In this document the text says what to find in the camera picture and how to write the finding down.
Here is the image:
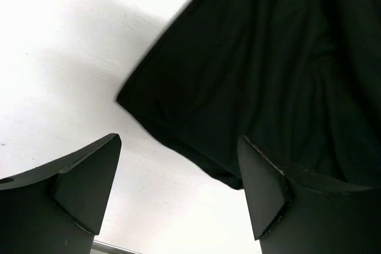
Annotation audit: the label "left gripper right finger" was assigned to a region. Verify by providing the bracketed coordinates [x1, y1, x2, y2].
[238, 137, 380, 253]

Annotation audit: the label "black shorts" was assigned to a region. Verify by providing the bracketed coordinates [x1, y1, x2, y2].
[116, 0, 380, 190]

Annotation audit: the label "aluminium front rail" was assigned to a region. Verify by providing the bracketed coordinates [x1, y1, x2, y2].
[92, 241, 129, 254]

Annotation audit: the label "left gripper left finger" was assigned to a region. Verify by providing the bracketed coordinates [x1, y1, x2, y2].
[1, 133, 121, 254]

